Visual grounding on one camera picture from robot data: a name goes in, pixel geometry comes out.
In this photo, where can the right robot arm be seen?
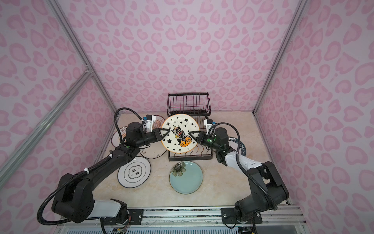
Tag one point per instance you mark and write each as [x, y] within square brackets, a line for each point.
[266, 185]

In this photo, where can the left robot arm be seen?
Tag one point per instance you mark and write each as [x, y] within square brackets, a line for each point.
[74, 200]

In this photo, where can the white plate black cloud outline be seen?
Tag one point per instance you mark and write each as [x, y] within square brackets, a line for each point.
[135, 173]

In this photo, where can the cream plum blossom plate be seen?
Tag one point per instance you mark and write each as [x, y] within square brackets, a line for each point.
[155, 150]

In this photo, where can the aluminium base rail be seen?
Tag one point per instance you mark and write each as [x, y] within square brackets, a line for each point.
[287, 219]

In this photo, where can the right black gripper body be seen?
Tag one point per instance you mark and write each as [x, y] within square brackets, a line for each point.
[210, 143]

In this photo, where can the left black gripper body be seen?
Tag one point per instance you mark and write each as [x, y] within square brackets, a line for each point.
[149, 138]

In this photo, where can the small orange sunburst plate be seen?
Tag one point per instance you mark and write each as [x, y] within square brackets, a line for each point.
[159, 120]

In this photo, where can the black wire dish rack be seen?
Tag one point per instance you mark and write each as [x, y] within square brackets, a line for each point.
[196, 105]

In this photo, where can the aluminium frame diagonal strut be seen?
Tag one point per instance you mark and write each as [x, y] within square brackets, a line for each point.
[24, 149]

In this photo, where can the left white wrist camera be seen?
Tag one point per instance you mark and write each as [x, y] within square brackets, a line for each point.
[148, 122]

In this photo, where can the large orange sunburst plate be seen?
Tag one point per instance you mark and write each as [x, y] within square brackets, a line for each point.
[115, 140]

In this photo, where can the white star cat plate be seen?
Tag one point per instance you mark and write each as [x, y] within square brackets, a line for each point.
[178, 140]

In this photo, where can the white plate dark green rim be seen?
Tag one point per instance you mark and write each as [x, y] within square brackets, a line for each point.
[234, 143]

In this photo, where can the mint green flower plate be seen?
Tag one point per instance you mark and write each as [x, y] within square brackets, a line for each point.
[186, 177]

